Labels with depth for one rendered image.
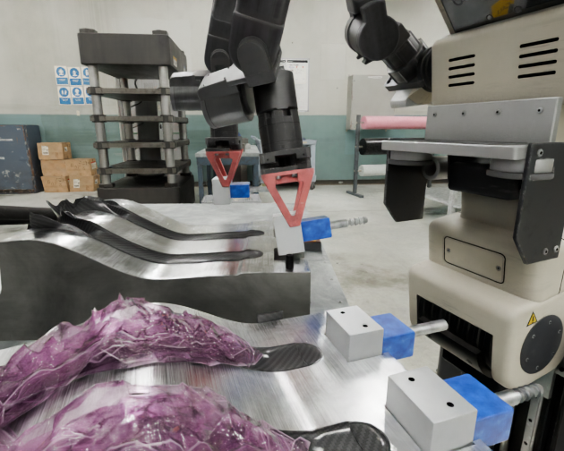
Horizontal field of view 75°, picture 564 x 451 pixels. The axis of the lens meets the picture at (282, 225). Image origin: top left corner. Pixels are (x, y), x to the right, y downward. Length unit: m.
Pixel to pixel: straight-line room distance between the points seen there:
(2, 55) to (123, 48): 3.81
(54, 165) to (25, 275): 6.86
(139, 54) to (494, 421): 4.43
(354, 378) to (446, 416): 0.09
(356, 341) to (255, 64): 0.32
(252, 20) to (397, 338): 0.36
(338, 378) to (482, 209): 0.47
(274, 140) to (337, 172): 6.75
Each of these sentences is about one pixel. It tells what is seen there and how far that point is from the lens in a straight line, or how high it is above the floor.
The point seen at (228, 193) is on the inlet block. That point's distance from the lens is 0.78.
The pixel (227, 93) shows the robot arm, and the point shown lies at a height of 1.11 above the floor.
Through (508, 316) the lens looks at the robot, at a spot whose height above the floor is 0.79.
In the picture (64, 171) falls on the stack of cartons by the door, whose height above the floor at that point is 0.36.
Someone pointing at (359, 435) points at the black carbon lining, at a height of 0.85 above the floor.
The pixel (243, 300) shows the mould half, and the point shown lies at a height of 0.85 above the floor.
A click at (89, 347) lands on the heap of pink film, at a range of 0.32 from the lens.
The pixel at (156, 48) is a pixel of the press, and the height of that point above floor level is 1.87.
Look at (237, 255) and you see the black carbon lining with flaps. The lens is 0.54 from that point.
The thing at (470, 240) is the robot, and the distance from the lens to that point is 0.72.
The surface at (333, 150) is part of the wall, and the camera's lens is 7.18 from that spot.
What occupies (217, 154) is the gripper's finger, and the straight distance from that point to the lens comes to 0.75.
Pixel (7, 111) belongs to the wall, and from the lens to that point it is 8.08.
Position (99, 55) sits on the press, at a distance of 4.65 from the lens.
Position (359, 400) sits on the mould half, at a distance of 0.33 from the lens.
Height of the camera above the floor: 1.06
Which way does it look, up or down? 15 degrees down
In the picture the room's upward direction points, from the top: straight up
